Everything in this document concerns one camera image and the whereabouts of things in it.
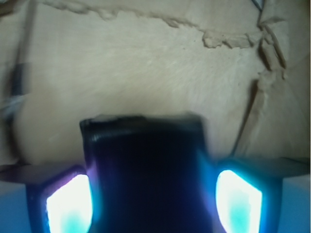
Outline small black box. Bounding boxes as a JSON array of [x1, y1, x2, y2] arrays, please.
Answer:
[[80, 114, 215, 233]]

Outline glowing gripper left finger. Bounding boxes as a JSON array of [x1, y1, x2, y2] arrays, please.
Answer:
[[26, 165, 93, 233]]

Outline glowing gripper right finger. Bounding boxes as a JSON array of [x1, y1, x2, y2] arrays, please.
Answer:
[[215, 159, 282, 233]]

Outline brown paper bag bin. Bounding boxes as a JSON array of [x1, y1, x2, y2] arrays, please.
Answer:
[[0, 0, 311, 165]]

